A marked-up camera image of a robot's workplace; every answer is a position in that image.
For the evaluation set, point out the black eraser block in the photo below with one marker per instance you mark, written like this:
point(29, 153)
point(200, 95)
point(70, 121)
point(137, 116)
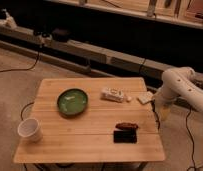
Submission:
point(124, 137)

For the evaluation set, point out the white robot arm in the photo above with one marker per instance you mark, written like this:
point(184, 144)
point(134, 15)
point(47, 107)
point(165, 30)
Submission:
point(177, 82)

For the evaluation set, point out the white tube package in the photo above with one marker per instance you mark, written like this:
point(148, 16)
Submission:
point(114, 95)

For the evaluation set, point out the green round plate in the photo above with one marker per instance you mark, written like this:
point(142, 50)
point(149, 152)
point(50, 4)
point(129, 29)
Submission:
point(72, 102)

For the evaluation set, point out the wooden table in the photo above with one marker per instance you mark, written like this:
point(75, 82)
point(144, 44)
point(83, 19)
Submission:
point(88, 137)

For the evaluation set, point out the brown oblong object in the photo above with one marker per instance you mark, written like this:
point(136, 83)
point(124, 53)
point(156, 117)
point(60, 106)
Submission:
point(126, 126)

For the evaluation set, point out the beige sponge piece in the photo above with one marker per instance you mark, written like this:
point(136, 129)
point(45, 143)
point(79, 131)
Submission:
point(145, 98)

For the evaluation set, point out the black device on ledge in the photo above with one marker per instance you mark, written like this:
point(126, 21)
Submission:
point(60, 35)

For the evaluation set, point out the white paper cup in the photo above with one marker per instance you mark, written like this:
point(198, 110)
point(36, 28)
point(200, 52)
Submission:
point(30, 130)

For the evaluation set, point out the white object on ledge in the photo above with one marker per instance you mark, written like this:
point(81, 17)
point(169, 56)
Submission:
point(8, 21)

